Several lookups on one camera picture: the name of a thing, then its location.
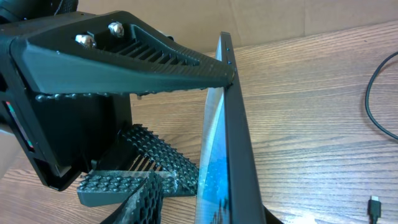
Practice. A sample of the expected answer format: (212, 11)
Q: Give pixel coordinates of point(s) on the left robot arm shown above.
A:
(31, 7)

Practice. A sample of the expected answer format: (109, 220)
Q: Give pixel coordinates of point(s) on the blue screen smartphone black case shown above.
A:
(228, 187)

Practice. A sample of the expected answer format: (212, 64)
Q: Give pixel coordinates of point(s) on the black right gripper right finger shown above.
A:
(270, 218)

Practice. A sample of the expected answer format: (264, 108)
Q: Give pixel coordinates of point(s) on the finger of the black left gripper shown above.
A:
(137, 155)
(109, 53)

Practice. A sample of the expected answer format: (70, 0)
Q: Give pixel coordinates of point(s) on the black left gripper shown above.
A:
(62, 135)

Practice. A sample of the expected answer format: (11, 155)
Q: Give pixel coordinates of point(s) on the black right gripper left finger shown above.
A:
(143, 205)

